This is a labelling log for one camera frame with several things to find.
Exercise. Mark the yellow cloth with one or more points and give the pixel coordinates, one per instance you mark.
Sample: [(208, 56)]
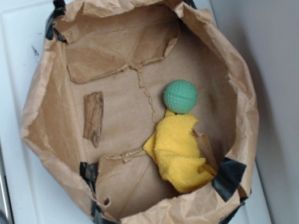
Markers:
[(175, 151)]

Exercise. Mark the brown paper bag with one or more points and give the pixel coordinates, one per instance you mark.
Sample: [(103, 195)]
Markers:
[(130, 50)]

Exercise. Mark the green dimpled ball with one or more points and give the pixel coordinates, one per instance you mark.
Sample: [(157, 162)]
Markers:
[(180, 96)]

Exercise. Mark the brown wood bark piece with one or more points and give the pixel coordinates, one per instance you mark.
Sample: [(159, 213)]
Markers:
[(93, 117)]

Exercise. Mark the white tray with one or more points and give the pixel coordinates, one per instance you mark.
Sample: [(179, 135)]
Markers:
[(36, 198)]

